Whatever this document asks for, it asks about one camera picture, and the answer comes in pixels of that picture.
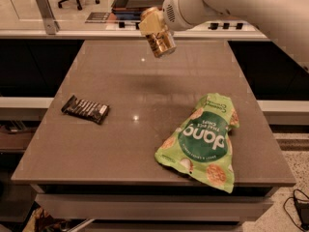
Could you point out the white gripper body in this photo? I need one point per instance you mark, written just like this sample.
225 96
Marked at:
175 14

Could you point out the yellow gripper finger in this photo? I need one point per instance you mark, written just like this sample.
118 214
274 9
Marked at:
152 22

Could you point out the orange soda can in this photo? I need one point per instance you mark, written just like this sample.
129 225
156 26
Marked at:
161 43

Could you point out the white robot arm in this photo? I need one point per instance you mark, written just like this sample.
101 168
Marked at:
285 22

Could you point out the black chocolate bar wrapper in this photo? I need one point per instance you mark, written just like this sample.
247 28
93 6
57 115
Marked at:
88 110

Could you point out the glass barrier panel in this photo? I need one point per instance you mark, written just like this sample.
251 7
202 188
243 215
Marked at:
21 19

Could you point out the green rice chips bag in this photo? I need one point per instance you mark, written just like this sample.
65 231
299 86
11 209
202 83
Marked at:
200 147

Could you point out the grey metal bracket left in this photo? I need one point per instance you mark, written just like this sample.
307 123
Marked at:
50 23

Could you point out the black power adapter with cable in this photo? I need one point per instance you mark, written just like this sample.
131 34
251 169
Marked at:
301 204

